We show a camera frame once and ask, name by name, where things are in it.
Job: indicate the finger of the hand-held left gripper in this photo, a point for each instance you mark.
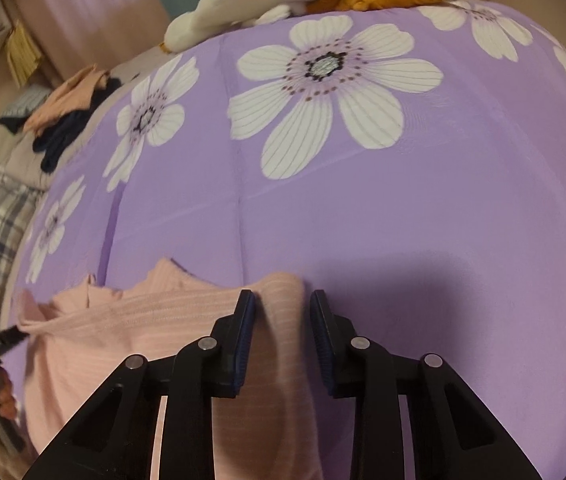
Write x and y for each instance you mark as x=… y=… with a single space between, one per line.
x=5 y=337

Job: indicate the yellow hanging cloth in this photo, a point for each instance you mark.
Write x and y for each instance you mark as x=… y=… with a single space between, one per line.
x=24 y=52

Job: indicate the pink curtain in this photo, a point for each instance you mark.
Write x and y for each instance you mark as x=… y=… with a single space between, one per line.
x=88 y=10

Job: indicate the pink striped shirt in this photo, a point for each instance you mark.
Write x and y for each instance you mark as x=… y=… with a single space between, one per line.
x=113 y=320

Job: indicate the purple floral blanket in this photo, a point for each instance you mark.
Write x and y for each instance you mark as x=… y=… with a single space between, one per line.
x=413 y=210

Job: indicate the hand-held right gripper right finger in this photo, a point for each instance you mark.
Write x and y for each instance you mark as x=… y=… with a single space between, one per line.
x=321 y=332

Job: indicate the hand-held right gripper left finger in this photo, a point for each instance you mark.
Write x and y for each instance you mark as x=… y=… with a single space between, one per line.
x=244 y=332

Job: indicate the peach garment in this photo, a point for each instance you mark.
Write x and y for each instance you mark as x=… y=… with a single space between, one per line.
x=68 y=95

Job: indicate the dark navy clothes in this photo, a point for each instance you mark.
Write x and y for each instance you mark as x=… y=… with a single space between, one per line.
x=60 y=135

